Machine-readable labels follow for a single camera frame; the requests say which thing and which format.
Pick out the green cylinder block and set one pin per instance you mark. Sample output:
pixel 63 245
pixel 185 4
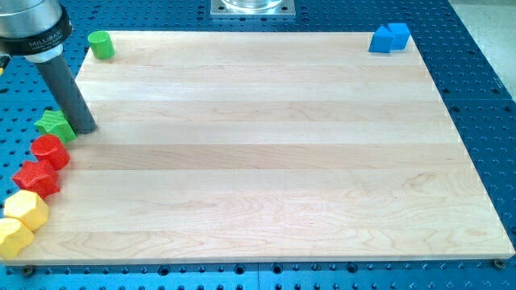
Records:
pixel 101 45

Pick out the green star block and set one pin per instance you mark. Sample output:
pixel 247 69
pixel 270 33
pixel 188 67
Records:
pixel 55 123

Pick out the red star block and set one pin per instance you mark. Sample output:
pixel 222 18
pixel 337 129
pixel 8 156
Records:
pixel 38 177

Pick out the yellow star block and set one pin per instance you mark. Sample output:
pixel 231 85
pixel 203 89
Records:
pixel 14 237

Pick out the light wooden board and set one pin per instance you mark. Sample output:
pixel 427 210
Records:
pixel 265 147

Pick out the blue triangular block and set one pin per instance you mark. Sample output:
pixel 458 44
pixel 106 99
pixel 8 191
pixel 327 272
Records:
pixel 381 41

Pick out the blue cube block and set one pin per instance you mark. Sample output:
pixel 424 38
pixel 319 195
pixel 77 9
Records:
pixel 401 35

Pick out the red cylinder block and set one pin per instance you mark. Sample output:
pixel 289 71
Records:
pixel 50 148

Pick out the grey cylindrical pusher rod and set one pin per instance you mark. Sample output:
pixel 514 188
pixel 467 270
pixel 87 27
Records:
pixel 61 83

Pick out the yellow hexagon block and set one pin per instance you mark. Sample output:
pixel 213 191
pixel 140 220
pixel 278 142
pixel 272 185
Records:
pixel 28 207

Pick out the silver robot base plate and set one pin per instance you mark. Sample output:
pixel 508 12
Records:
pixel 251 9

